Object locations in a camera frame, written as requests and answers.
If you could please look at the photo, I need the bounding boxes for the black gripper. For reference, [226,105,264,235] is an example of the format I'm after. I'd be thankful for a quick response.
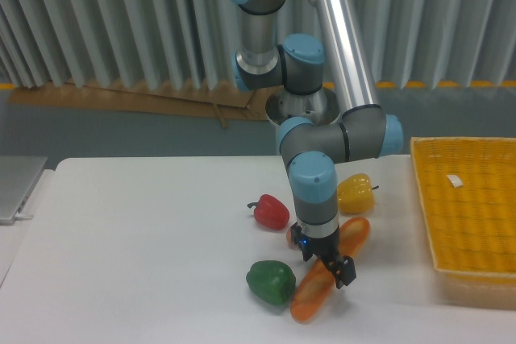
[290,223,356,289]

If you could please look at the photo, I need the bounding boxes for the orange toy baguette bread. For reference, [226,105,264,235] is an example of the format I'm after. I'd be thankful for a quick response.
[290,217,370,323]

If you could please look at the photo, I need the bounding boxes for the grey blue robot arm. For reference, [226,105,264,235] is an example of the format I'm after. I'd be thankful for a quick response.
[232,0,403,287]

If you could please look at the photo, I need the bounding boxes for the yellow woven basket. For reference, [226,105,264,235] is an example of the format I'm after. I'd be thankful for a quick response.
[410,137,515,284]

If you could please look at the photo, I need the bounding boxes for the brown toy egg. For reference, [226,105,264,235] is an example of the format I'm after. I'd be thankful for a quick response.
[285,228,295,249]

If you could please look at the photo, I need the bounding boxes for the green toy bell pepper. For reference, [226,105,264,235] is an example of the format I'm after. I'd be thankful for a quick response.
[246,260,297,306]

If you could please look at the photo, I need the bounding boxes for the yellow toy bell pepper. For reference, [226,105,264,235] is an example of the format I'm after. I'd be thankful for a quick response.
[337,173,378,215]

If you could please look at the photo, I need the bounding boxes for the red toy bell pepper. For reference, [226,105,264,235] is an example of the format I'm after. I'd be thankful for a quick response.
[247,194,289,230]

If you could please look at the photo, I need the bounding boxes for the white paper label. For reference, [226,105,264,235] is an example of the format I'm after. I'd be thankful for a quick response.
[447,174,464,189]

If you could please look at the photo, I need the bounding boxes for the brown cardboard sheet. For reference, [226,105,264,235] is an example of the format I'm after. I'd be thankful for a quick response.
[8,80,277,128]

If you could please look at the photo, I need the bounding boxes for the grey pleated curtain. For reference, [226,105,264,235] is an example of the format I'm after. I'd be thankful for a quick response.
[1,0,515,90]

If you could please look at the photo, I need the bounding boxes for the silver laptop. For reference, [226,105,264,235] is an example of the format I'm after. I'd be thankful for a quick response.
[1,155,47,226]

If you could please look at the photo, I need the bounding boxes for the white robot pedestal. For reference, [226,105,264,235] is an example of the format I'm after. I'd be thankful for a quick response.
[264,86,343,156]

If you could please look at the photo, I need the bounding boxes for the white charger cable plug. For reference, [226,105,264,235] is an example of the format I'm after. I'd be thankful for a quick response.
[15,213,34,221]

